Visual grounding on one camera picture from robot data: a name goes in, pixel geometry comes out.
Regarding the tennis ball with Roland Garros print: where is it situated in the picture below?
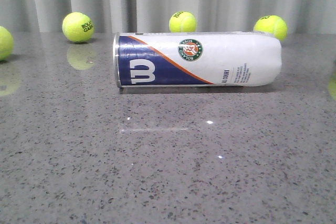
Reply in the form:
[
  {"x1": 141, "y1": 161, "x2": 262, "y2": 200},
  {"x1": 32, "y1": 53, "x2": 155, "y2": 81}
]
[{"x1": 62, "y1": 12, "x2": 95, "y2": 43}]

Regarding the white blue tennis ball can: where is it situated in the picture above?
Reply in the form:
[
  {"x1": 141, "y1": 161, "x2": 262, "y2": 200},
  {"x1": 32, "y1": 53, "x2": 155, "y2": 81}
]
[{"x1": 112, "y1": 31, "x2": 282, "y2": 88}]

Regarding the centre back tennis ball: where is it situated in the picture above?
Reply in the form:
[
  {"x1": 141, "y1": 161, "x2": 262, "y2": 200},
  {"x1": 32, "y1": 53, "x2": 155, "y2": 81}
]
[{"x1": 169, "y1": 11, "x2": 197, "y2": 33}]

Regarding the tennis ball far left edge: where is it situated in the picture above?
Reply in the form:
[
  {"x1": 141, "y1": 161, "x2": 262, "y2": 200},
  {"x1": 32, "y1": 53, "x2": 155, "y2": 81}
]
[{"x1": 0, "y1": 26, "x2": 14, "y2": 61}]

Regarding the right back tennis ball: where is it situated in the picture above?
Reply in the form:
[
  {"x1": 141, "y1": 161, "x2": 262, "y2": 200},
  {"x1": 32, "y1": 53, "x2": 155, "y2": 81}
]
[{"x1": 254, "y1": 15, "x2": 288, "y2": 40}]

